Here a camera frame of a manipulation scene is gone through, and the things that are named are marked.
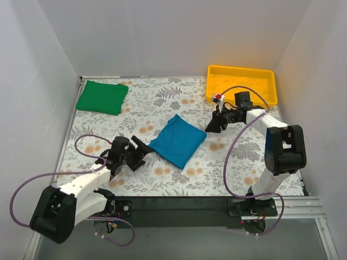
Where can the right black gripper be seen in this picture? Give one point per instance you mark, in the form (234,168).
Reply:
(221,120)

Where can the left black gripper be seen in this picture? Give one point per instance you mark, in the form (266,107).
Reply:
(136,156)

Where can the blue t shirt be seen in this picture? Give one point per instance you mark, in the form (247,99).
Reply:
(178,141)

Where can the yellow plastic tray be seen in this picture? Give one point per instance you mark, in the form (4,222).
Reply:
(219,78)

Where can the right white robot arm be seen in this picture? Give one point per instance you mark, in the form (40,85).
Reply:
(284,153)

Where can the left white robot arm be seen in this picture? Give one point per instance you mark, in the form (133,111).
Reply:
(104,169)

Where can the floral table mat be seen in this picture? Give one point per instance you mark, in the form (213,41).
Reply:
(231,161)

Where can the folded green t shirt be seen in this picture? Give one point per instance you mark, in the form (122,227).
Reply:
(102,98)

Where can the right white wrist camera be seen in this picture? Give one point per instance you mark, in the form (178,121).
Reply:
(219,100)

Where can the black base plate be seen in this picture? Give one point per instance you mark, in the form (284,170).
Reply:
(165,212)

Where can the aluminium frame rail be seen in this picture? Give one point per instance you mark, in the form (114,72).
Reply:
(291,207)

